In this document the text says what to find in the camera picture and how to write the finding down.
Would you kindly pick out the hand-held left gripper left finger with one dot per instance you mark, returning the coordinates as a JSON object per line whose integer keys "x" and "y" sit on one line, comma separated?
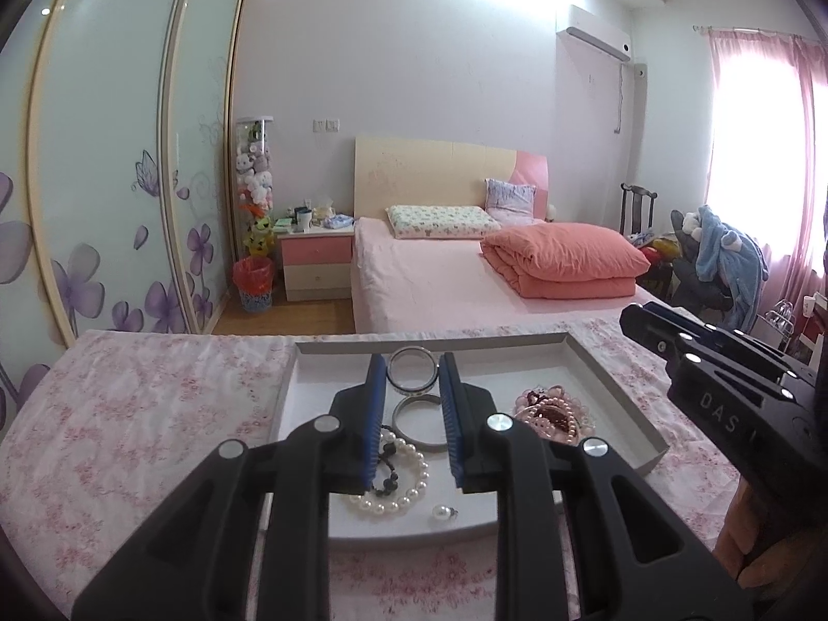
{"x": 375, "y": 427}

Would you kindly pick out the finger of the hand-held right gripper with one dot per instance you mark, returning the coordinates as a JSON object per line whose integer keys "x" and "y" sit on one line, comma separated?
{"x": 731, "y": 346}
{"x": 653, "y": 333}

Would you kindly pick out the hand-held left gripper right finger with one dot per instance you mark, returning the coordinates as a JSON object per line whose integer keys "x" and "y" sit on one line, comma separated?
{"x": 451, "y": 427}

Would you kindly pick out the grey cardboard box tray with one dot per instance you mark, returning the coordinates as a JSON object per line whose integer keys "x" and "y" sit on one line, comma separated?
{"x": 323, "y": 388}

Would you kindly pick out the grey pearl earring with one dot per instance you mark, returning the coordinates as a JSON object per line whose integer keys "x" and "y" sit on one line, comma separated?
{"x": 444, "y": 513}

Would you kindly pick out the person's right hand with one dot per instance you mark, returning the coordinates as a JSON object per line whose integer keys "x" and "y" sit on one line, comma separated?
{"x": 737, "y": 530}

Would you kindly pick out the blue plush robe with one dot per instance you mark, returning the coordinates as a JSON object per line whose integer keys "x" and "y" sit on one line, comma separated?
{"x": 728, "y": 259}

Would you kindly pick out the folded orange duvet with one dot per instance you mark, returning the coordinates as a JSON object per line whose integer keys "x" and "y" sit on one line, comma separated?
{"x": 563, "y": 259}

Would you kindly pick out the dark wooden chair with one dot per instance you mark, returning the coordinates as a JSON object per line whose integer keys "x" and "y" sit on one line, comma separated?
{"x": 637, "y": 207}

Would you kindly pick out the pink bed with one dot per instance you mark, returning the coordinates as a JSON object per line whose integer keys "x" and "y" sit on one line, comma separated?
{"x": 420, "y": 278}

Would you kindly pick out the pink and cream nightstand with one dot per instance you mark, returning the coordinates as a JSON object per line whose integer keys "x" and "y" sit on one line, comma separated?
{"x": 315, "y": 265}

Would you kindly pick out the bin with red bag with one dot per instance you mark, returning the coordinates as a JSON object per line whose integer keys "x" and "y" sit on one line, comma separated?
{"x": 253, "y": 284}

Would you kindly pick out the pink curtain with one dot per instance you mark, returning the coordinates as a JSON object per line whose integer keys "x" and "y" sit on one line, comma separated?
{"x": 776, "y": 162}

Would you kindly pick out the purple patterned pillow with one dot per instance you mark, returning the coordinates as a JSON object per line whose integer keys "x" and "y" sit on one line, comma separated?
{"x": 511, "y": 197}

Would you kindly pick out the floral print pillow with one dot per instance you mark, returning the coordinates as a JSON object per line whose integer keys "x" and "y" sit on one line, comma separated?
{"x": 440, "y": 221}

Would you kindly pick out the clear tube of plush toys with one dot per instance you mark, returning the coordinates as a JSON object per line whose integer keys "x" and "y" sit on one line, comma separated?
{"x": 254, "y": 194}

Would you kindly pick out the white air conditioner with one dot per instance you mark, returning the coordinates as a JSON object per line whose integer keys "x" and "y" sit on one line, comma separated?
{"x": 595, "y": 32}

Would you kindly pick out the flower-printed sliding wardrobe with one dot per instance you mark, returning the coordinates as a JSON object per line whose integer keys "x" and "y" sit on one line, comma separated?
{"x": 97, "y": 174}

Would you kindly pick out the white wall switch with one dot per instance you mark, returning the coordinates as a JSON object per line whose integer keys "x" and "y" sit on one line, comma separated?
{"x": 327, "y": 125}

